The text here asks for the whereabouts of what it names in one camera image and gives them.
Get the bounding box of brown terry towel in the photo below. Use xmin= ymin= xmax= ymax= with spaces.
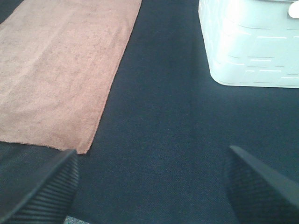
xmin=0 ymin=0 xmax=141 ymax=154

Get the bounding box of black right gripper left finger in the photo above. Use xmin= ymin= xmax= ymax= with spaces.
xmin=0 ymin=150 xmax=79 ymax=224

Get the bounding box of white plastic storage bin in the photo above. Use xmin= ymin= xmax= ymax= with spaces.
xmin=198 ymin=0 xmax=299 ymax=88

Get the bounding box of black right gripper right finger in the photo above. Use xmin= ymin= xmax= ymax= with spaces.
xmin=224 ymin=146 xmax=299 ymax=224

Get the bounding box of black table cover cloth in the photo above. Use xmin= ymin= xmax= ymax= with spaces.
xmin=0 ymin=0 xmax=299 ymax=224

